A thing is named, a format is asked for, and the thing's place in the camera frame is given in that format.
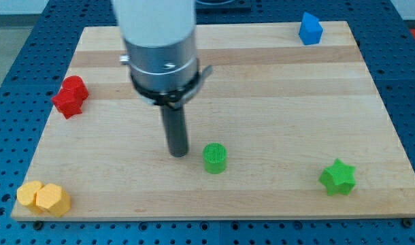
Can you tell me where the wooden board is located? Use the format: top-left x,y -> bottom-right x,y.
25,21 -> 415,221

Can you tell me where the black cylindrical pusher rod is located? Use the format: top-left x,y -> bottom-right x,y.
161,106 -> 188,157

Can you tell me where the green star block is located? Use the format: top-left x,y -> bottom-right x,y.
318,159 -> 356,196

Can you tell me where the green cylinder block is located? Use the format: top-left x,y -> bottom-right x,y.
202,142 -> 227,174

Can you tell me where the blue pentagon block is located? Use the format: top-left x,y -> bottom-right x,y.
299,12 -> 323,45

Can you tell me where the yellow cylinder block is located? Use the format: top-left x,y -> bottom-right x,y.
17,180 -> 44,214

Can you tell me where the red cylinder block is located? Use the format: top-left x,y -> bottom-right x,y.
62,76 -> 89,101

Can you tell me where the yellow hexagon block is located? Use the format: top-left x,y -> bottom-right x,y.
36,183 -> 71,218

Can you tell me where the red star block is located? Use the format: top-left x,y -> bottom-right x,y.
51,88 -> 83,119

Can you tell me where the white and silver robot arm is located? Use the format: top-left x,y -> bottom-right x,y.
112,0 -> 212,157

